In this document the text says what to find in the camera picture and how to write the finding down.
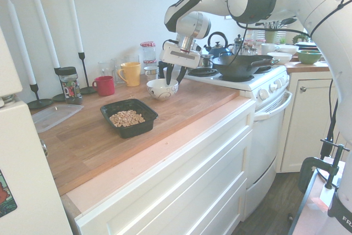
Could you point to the white drawer cabinet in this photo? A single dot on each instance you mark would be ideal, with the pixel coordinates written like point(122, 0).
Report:
point(165, 185)

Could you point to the dark blue kettle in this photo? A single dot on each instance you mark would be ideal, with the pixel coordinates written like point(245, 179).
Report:
point(218, 50)

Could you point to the black wok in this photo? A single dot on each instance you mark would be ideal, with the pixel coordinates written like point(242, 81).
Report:
point(236, 71)

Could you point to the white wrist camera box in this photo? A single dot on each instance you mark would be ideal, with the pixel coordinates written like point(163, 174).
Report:
point(197, 49)

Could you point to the black coil burner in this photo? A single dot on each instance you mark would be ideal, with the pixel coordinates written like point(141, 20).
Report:
point(202, 72)

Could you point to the spice jar with black lid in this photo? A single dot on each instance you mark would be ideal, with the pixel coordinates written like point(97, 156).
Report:
point(70, 89)

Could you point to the colourful fridge sticker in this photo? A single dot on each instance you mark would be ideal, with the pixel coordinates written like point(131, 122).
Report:
point(6, 196)

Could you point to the white bowl with swirl pattern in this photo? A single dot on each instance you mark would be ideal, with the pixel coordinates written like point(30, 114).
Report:
point(162, 93)

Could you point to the white stove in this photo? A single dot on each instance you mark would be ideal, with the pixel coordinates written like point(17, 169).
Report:
point(264, 136)

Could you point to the white taper candle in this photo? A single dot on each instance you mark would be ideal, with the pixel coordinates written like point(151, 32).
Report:
point(22, 45)
point(45, 28)
point(73, 12)

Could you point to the green bowl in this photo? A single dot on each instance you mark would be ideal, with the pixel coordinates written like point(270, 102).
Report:
point(309, 57)

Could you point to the white stove knob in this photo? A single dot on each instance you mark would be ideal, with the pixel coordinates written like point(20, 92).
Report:
point(272, 87)
point(263, 94)
point(279, 83)

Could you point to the glass jar red checkered lid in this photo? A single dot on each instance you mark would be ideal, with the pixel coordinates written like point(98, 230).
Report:
point(148, 50)
point(150, 63)

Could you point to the white serving bowl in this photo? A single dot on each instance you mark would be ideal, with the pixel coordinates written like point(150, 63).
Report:
point(288, 49)

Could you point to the robot mounting table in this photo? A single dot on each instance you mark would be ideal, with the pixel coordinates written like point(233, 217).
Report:
point(310, 218)

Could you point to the small metal cup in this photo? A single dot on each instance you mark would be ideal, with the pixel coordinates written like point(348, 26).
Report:
point(207, 61)

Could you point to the black plastic food container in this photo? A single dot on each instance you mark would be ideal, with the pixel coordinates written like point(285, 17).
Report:
point(129, 132)

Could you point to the small green plant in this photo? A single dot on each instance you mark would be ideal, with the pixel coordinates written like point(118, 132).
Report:
point(300, 38)

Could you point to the white cup with blue pattern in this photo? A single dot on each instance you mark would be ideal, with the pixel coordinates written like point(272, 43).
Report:
point(151, 74)

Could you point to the red mug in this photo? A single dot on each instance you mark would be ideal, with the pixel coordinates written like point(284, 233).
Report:
point(105, 87)

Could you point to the clear drinking glass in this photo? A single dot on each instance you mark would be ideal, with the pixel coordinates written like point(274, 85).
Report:
point(105, 67)
point(132, 59)
point(116, 65)

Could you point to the utensil crock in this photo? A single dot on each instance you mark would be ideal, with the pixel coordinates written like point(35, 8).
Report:
point(270, 37)

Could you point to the cereal rings pile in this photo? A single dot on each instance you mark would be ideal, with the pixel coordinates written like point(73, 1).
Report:
point(126, 119)

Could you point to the clear plastic container lid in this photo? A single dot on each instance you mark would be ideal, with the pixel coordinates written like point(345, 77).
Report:
point(55, 116)

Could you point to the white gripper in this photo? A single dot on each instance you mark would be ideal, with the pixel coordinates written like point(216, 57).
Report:
point(178, 59)

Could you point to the tall black candle holder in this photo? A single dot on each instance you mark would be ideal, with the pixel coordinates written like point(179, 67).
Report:
point(88, 90)

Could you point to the yellow mug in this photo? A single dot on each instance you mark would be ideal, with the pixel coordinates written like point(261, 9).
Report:
point(132, 75)

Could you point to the wide white bowl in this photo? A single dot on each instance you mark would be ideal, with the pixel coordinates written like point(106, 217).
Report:
point(279, 58)

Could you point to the wooden butcher block board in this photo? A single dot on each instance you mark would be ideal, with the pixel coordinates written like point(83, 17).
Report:
point(178, 108)

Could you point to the black bar clamp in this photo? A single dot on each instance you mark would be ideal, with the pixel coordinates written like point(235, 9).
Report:
point(336, 158)

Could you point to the short black candle holder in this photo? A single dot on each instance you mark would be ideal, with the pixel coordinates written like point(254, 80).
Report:
point(39, 104)

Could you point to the white cupboard with knob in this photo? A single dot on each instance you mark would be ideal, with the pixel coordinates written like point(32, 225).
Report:
point(308, 125)

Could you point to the dark green C clamp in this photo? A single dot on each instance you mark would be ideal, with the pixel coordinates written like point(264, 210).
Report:
point(305, 174)

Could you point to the french press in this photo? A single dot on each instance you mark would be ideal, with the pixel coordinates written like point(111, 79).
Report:
point(238, 46)

